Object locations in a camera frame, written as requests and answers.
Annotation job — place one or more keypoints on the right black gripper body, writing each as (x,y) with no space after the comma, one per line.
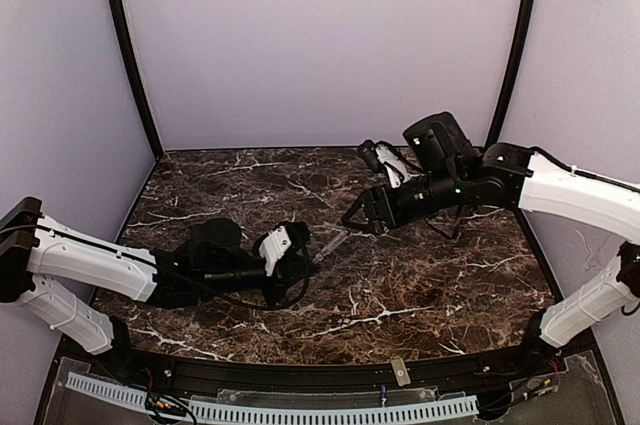
(382,209)

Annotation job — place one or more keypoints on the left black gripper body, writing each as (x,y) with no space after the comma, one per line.
(288,271)

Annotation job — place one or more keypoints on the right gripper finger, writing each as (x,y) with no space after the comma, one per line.
(359,213)
(367,227)

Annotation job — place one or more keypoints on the clear handle screwdriver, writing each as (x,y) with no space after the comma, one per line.
(332,245)

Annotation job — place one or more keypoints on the grey battery cover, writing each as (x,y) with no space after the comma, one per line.
(400,372)

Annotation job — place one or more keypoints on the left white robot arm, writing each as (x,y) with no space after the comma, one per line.
(36,251)

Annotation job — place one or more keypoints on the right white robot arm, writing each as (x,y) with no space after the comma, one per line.
(451,172)

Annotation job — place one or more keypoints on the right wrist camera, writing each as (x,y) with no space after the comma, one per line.
(383,158)

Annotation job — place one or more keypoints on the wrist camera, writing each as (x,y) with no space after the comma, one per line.
(287,238)
(383,158)

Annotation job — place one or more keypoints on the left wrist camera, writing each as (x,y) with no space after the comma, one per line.
(287,238)

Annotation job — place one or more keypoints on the black front table rail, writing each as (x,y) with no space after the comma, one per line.
(498,377)

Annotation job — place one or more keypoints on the white slotted cable duct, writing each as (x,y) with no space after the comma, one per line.
(419,406)

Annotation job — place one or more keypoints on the right black frame post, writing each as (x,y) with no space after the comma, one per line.
(521,28)

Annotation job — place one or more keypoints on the black frame post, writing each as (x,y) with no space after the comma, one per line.
(125,43)
(521,28)

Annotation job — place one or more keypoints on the left black frame post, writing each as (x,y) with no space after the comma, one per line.
(125,43)

